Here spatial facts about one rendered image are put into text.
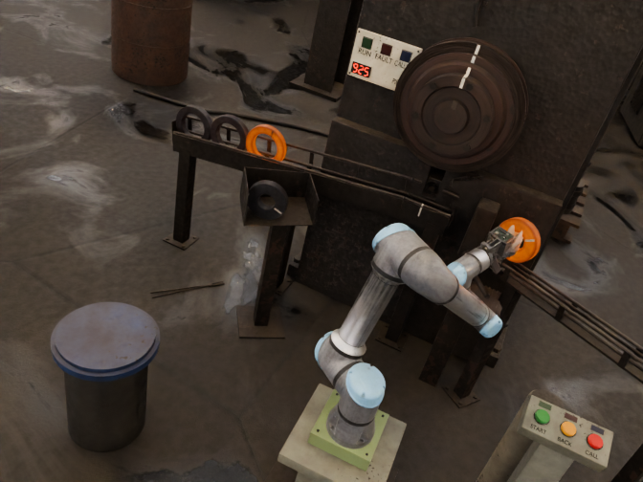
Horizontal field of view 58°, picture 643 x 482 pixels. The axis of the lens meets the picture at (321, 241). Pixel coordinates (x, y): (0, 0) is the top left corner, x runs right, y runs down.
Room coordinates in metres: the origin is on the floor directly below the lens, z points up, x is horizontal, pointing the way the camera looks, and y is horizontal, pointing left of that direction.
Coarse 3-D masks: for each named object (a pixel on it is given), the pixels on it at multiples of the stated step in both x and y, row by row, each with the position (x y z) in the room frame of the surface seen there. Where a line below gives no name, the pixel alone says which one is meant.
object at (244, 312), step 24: (264, 168) 2.00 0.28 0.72; (240, 192) 1.97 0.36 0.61; (288, 192) 2.03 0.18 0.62; (312, 192) 1.96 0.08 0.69; (288, 216) 1.89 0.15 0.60; (312, 216) 1.89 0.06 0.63; (264, 264) 1.91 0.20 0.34; (264, 288) 1.89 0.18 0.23; (240, 312) 1.95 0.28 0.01; (264, 312) 1.90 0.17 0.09; (240, 336) 1.80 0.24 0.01; (264, 336) 1.84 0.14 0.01
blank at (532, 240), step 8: (504, 224) 1.78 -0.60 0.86; (512, 224) 1.76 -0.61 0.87; (520, 224) 1.74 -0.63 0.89; (528, 224) 1.73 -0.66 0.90; (528, 232) 1.72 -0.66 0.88; (536, 232) 1.72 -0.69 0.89; (528, 240) 1.71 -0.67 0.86; (536, 240) 1.70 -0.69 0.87; (528, 248) 1.70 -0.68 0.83; (536, 248) 1.69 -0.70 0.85; (512, 256) 1.72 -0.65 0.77; (520, 256) 1.71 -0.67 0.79; (528, 256) 1.69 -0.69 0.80
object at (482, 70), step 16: (432, 64) 2.05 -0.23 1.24; (448, 64) 2.02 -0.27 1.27; (464, 64) 2.01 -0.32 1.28; (480, 64) 2.01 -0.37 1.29; (416, 80) 2.06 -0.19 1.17; (480, 80) 1.98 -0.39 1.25; (496, 80) 1.99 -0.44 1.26; (496, 96) 1.97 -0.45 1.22; (512, 96) 1.97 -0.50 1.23; (496, 112) 1.96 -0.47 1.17; (512, 112) 1.96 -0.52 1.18; (496, 128) 1.95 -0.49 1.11; (416, 144) 2.04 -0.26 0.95; (480, 144) 1.96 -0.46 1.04; (496, 144) 1.97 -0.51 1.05; (448, 160) 2.01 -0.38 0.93; (464, 160) 1.99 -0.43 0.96; (480, 160) 1.98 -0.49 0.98
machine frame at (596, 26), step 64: (384, 0) 2.30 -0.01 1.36; (448, 0) 2.23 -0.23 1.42; (512, 0) 2.17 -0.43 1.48; (576, 0) 2.11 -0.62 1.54; (640, 0) 2.06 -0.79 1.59; (576, 64) 2.09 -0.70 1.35; (640, 64) 2.12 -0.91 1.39; (384, 128) 2.26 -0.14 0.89; (576, 128) 2.06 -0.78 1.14; (512, 192) 2.04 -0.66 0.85; (320, 256) 2.24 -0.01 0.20; (448, 256) 2.08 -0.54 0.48; (384, 320) 2.13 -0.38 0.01
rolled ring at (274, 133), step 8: (256, 128) 2.27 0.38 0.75; (264, 128) 2.26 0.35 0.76; (272, 128) 2.26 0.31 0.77; (248, 136) 2.28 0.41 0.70; (256, 136) 2.30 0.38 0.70; (272, 136) 2.25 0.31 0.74; (280, 136) 2.25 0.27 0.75; (248, 144) 2.28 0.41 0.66; (280, 144) 2.24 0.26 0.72; (256, 152) 2.28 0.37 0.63; (280, 152) 2.23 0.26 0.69; (280, 160) 2.23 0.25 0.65
